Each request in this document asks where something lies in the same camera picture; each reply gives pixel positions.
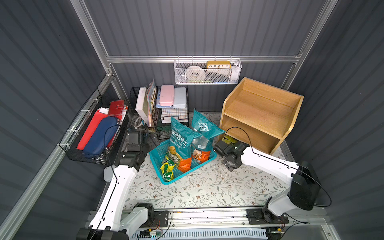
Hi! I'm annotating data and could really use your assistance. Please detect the red folder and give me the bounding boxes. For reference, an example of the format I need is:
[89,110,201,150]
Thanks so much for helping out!
[77,111,107,151]

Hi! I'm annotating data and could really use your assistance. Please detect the floral table mat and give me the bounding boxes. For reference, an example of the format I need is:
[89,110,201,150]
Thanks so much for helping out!
[124,157,288,210]

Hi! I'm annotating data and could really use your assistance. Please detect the blue pencil case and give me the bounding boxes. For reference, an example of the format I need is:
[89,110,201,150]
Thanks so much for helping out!
[83,117,119,159]

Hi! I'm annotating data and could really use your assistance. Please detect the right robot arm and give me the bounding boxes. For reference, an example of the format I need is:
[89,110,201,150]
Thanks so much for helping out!
[214,141,321,222]

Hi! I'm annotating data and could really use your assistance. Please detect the light blue pencil box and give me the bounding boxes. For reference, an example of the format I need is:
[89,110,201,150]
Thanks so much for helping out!
[173,87,187,109]

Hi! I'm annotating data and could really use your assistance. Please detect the aluminium frame rails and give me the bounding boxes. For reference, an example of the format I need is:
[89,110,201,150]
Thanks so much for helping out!
[1,1,337,240]

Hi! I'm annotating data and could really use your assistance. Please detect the white book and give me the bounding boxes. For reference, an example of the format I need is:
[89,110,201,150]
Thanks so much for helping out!
[135,87,149,126]

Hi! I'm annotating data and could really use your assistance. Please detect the green yellow packet lower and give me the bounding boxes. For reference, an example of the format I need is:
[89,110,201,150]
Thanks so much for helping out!
[223,135,237,145]

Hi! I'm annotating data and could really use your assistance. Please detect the black wire desk organizer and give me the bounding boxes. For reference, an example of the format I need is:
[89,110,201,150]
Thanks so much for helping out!
[131,87,190,142]

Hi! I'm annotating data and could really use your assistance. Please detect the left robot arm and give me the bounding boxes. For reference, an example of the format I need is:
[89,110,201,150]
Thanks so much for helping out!
[76,129,154,240]

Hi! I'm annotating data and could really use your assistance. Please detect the dark red wallet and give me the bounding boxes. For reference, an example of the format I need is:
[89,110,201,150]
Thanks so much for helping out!
[108,100,124,117]

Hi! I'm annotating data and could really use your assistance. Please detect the white tape roll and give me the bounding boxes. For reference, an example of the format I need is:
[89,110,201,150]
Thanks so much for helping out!
[186,66,206,82]

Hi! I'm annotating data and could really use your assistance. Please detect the wooden two-tier shelf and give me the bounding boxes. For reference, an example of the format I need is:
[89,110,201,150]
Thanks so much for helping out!
[220,78,304,155]

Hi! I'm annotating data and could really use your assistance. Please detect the yellow clock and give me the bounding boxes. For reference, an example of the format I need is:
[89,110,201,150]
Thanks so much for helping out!
[207,60,232,69]

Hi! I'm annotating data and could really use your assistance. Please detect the pink pencil box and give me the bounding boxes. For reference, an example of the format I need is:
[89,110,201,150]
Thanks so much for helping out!
[159,85,175,107]

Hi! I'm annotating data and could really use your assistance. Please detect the teal fertilizer bag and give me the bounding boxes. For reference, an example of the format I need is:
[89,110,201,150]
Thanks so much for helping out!
[191,110,225,164]
[169,117,202,173]

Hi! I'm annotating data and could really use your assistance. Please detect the black wire wall basket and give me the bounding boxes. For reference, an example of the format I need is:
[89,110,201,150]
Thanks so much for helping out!
[59,90,130,165]

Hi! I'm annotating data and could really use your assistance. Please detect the white mesh wall basket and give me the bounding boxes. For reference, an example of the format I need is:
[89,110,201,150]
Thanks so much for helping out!
[174,58,243,85]

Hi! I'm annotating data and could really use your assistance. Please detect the small green yellow packet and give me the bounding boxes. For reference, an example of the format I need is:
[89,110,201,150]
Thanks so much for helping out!
[161,156,176,182]

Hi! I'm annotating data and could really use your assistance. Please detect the teal plastic basket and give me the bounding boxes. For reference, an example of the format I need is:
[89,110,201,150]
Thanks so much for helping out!
[149,140,218,185]

